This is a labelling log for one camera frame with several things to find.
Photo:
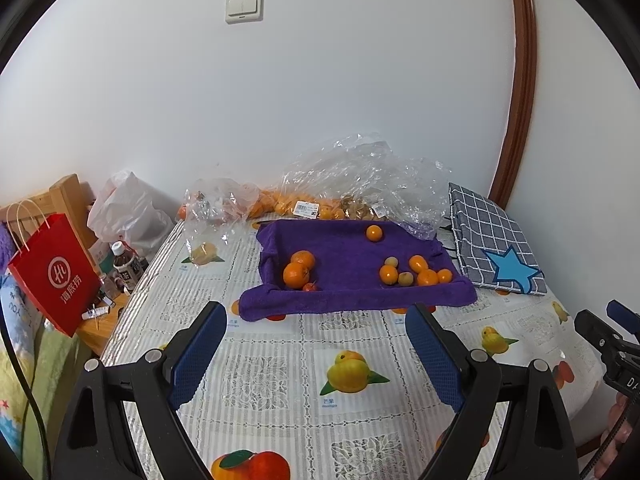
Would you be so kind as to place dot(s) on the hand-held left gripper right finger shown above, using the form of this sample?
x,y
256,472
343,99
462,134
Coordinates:
x,y
435,360

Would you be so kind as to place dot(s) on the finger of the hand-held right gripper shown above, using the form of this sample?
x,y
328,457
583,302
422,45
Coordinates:
x,y
590,327
622,312

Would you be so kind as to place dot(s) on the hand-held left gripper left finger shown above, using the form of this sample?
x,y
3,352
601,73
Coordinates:
x,y
195,360

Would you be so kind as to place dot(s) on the small yellow-green fruit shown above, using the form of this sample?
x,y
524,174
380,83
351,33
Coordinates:
x,y
405,278
391,262

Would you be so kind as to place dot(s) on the small red hawthorn fruit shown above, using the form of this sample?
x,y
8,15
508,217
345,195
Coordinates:
x,y
310,287

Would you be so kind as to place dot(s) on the purple towel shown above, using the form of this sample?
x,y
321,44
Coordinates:
x,y
340,260

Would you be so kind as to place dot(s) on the person's right hand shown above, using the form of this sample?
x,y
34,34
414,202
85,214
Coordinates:
x,y
632,425

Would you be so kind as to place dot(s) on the round orange kumquat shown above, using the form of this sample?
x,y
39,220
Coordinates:
x,y
444,275
388,274
427,278
374,232

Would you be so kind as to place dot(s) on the fruit-print tablecloth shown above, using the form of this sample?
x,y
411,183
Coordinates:
x,y
280,375

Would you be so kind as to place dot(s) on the wooden side table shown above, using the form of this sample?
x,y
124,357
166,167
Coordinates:
x,y
107,327

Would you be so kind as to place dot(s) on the oval orange kumquat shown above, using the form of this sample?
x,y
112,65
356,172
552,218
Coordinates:
x,y
418,263

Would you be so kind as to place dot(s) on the dark-label drink bottle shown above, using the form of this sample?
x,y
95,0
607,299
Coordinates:
x,y
125,267

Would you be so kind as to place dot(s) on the large orange mandarin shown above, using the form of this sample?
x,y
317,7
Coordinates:
x,y
303,258
295,275

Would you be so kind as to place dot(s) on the grey checked bag blue star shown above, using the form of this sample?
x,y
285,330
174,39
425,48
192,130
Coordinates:
x,y
480,225

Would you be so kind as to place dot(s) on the green printed quilt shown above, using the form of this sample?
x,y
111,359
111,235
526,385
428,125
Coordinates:
x,y
50,365

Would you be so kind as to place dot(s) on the red paper bag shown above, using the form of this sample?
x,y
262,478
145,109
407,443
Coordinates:
x,y
55,280

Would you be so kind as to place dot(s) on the clear plastic bag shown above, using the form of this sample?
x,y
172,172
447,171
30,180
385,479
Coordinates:
x,y
220,200

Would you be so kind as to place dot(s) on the white plastic bag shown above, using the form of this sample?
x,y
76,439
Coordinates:
x,y
130,210

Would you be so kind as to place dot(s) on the clear bag of longans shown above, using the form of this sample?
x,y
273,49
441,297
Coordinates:
x,y
360,208

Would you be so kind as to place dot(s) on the clear bag of kumquats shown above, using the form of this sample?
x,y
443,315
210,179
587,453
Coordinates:
x,y
280,205

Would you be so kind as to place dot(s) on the wooden chair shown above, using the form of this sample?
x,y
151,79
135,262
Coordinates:
x,y
70,195

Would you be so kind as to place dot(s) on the brown wooden door frame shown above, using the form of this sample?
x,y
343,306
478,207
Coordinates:
x,y
520,85

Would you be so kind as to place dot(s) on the white wall light switch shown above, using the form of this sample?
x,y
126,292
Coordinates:
x,y
244,6

